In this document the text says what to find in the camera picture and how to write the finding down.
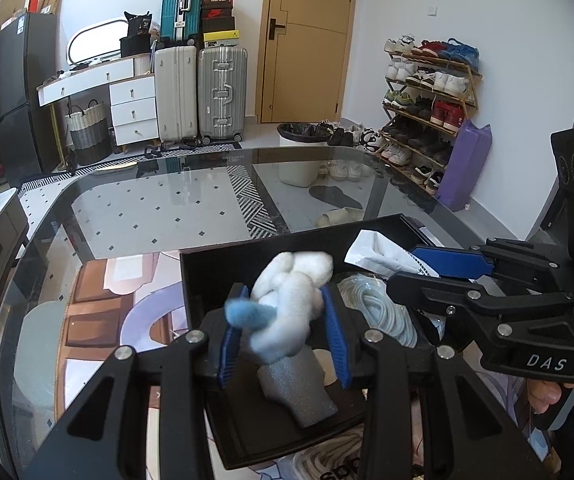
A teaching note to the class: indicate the white drawer desk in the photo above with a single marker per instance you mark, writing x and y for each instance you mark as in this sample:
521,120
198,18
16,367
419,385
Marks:
127,86

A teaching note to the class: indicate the silver white pouch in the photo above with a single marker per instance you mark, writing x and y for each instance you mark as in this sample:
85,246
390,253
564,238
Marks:
373,252

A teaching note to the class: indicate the teal suitcase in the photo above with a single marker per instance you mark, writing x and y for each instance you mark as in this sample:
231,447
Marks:
180,22

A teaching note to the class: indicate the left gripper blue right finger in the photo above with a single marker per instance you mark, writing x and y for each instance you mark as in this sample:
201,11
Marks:
339,333

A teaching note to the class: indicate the black bag on desk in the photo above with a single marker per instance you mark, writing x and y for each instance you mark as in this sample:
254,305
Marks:
138,38

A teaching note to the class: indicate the woven laundry basket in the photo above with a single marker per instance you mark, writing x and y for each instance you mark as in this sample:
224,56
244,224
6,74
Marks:
89,132

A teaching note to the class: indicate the person's right hand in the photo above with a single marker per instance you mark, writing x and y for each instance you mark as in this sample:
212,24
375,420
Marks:
542,395

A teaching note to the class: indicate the stack of shoe boxes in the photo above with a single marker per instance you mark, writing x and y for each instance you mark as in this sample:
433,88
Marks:
218,24

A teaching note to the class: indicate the white foam piece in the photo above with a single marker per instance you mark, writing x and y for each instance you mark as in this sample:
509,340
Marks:
298,382

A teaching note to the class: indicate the white and blue plush toy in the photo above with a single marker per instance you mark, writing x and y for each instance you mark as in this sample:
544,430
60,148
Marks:
285,299

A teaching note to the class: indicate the beige slipper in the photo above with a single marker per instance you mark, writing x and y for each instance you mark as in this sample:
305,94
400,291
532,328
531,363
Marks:
339,216

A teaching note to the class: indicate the black refrigerator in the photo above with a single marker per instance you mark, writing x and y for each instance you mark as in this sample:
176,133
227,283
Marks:
28,147

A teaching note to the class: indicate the wooden door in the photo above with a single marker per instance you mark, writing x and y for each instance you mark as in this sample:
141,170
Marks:
304,54

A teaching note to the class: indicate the wooden shoe rack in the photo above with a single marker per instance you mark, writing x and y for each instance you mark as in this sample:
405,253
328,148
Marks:
431,93

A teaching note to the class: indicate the white suitcase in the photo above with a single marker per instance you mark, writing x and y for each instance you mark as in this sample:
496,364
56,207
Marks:
175,78

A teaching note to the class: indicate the black storage box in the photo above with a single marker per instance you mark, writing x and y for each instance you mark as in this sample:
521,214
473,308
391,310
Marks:
247,427

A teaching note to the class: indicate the oval mirror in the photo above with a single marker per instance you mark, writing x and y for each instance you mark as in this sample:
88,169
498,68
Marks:
97,42

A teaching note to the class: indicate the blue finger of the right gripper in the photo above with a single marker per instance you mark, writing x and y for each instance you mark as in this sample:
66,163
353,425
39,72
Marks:
454,263
442,292

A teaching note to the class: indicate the purple bag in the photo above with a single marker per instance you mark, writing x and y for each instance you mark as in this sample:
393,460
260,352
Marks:
465,165

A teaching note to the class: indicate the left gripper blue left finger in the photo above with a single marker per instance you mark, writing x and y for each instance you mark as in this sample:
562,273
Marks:
230,343

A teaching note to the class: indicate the silver suitcase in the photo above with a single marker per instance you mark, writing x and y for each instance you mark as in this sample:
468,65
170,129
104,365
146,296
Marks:
222,91

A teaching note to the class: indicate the white trash bin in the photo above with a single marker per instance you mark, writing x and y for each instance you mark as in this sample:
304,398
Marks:
299,138

